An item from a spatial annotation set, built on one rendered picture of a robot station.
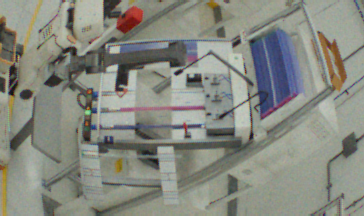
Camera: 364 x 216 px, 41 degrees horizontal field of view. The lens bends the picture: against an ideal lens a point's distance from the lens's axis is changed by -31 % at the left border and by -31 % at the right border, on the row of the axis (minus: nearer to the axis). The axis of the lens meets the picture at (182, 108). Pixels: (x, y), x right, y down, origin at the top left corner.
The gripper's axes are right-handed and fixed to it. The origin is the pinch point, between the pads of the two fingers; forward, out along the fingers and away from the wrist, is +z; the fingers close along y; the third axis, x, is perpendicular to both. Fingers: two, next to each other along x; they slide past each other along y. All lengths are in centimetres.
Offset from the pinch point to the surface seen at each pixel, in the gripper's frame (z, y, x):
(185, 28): 77, 124, -40
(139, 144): 13.6, -21.9, -10.6
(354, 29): 55, 152, -212
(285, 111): -18, -22, -78
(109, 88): 16.2, 13.3, 6.8
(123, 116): 14.8, -5.2, -2.2
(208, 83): 3.8, 9.9, -42.3
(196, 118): 10.3, -6.7, -37.1
